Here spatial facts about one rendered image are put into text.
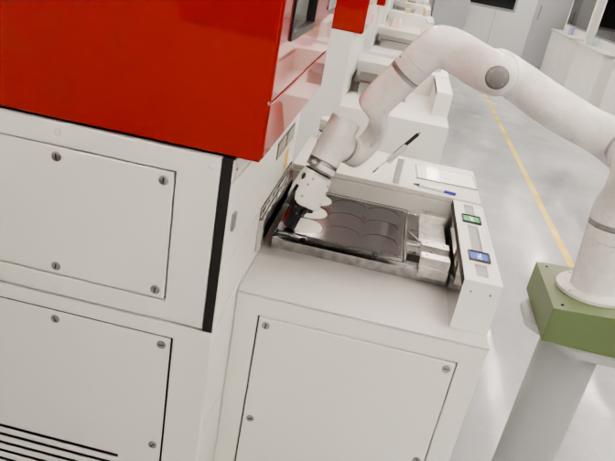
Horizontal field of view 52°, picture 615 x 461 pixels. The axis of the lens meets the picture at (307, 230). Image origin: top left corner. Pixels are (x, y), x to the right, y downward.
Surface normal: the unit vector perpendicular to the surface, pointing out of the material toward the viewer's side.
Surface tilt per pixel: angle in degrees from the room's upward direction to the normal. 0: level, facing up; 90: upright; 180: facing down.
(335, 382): 90
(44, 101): 90
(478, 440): 0
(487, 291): 90
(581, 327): 90
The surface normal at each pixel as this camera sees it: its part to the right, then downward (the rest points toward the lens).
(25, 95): -0.16, 0.39
